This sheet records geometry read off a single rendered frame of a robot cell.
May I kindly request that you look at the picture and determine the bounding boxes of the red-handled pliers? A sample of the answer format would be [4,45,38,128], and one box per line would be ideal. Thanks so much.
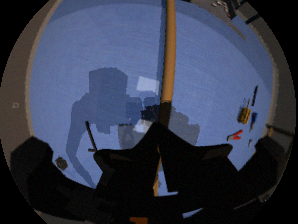
[227,129,242,141]

